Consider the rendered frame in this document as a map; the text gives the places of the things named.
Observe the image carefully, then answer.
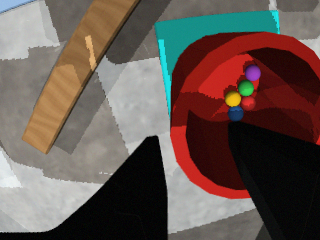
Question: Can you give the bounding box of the yellow marble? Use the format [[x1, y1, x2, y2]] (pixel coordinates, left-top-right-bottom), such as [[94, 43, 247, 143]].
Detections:
[[224, 91, 240, 107]]

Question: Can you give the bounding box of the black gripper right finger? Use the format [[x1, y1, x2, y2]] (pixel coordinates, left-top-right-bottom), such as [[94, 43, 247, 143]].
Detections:
[[227, 121, 320, 240]]

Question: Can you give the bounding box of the dark blue marble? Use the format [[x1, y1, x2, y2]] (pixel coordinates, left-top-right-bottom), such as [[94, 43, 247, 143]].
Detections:
[[227, 105, 243, 121]]

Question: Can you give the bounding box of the green marble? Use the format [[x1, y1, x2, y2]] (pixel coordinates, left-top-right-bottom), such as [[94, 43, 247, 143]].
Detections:
[[237, 80, 255, 96]]

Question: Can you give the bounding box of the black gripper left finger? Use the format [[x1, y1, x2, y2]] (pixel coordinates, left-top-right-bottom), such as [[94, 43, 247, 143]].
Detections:
[[0, 135, 168, 240]]

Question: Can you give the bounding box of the tan wooden flat bar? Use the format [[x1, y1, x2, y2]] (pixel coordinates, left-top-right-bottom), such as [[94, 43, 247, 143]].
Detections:
[[21, 0, 141, 155]]

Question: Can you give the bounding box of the purple marble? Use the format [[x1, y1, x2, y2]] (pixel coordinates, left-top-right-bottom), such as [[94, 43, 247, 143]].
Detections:
[[244, 64, 261, 81]]

